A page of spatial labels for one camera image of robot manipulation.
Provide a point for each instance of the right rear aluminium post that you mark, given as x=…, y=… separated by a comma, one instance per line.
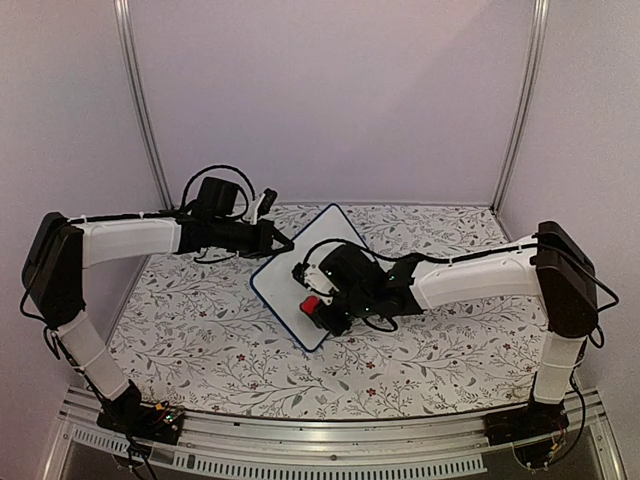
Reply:
x=533, y=60

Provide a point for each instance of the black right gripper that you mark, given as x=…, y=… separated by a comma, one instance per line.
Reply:
x=334, y=325

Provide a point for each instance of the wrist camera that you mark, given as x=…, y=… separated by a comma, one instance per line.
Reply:
x=345, y=270
x=261, y=206

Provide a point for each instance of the red whiteboard eraser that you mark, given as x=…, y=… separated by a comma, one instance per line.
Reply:
x=310, y=305

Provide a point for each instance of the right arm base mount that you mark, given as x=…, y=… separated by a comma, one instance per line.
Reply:
x=532, y=420

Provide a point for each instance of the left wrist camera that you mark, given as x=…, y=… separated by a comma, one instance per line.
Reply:
x=261, y=206

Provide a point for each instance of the front aluminium rail frame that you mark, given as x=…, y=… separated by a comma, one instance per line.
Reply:
x=216, y=446

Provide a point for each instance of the small whiteboard blue frame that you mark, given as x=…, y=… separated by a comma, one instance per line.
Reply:
x=276, y=287

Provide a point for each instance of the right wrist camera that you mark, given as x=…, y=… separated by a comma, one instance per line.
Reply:
x=345, y=270

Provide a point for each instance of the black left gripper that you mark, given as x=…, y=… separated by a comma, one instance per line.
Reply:
x=264, y=241

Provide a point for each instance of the left rear aluminium post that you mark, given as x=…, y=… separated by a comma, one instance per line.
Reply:
x=124, y=23

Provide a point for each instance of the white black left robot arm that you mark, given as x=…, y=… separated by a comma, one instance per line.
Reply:
x=66, y=251

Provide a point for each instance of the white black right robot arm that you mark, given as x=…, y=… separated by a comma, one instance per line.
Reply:
x=547, y=266

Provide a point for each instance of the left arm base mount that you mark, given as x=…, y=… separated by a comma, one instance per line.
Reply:
x=130, y=415

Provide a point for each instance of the aluminium post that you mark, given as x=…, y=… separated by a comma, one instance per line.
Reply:
x=533, y=60
x=124, y=23

